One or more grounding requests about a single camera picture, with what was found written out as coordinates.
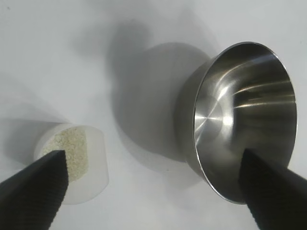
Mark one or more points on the stainless steel mixing bowl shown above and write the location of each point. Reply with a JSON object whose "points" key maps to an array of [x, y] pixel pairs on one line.
{"points": [[239, 95]]}

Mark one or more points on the white rice grains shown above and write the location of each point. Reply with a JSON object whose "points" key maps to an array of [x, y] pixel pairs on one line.
{"points": [[74, 148]]}

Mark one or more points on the clear plastic measuring cup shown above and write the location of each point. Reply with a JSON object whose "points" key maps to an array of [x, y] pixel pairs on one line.
{"points": [[97, 167]]}

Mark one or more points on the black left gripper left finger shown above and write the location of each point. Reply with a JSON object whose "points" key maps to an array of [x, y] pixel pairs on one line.
{"points": [[31, 191]]}

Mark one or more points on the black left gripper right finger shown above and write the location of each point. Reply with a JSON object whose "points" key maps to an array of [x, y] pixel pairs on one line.
{"points": [[275, 196]]}

